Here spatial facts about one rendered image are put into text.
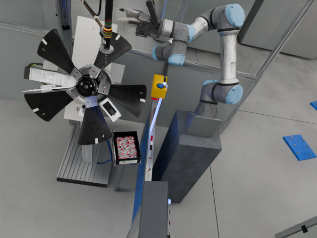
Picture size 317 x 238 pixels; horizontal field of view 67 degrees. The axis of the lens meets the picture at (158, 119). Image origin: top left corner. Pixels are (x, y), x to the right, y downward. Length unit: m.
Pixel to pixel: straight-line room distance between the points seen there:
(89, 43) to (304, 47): 4.48
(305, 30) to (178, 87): 3.38
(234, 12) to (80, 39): 0.97
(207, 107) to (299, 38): 3.99
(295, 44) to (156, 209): 4.72
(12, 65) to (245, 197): 2.66
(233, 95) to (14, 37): 1.84
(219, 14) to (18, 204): 2.12
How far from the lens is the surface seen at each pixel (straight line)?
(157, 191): 1.08
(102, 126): 1.54
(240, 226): 2.66
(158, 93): 1.75
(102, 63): 1.46
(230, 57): 1.40
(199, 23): 1.43
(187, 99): 2.48
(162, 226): 1.03
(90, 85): 1.43
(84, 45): 1.73
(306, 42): 5.44
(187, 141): 1.57
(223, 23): 1.39
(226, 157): 2.95
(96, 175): 2.37
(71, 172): 2.40
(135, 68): 2.24
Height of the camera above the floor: 2.22
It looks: 49 degrees down
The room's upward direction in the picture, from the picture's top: 19 degrees clockwise
